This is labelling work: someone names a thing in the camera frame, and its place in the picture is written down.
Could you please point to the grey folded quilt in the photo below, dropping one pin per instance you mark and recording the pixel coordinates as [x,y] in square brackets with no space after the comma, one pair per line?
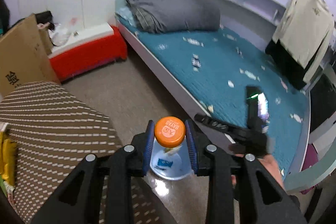
[163,16]

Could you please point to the person's right hand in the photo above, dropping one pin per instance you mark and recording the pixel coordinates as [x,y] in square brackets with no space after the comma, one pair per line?
[271,165]

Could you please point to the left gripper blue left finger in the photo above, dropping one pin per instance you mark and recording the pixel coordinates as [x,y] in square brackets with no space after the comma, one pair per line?
[77,199]

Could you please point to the cream hanging shirt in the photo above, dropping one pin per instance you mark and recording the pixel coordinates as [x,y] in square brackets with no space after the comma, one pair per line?
[301,40]

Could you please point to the yellow folded paper bag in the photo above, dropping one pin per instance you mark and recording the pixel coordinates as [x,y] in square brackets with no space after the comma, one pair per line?
[8,156]

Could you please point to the red storage bench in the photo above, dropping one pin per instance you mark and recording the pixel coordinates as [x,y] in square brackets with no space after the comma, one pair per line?
[88,49]

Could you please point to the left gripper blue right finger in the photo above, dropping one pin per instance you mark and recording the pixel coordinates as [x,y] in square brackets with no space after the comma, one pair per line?
[261,198]

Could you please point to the large cardboard box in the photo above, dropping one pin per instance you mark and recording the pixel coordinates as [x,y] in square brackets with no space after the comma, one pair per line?
[23,57]

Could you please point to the teal patterned bed sheet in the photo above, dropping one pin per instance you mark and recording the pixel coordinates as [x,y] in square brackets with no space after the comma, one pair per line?
[207,72]

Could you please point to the light blue bunk bed frame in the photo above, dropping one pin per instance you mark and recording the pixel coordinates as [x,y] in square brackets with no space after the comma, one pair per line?
[319,159]

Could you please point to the black garment behind box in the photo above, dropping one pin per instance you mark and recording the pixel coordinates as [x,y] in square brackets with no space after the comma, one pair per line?
[45,18]

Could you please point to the orange capped bottle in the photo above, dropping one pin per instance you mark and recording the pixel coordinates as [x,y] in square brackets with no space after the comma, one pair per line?
[170,132]

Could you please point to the white crumpled plastic bag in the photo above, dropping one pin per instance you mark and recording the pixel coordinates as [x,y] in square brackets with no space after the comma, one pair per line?
[59,35]

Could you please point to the brown polka dot tablecloth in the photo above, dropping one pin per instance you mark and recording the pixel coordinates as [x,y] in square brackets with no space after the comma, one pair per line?
[54,131]

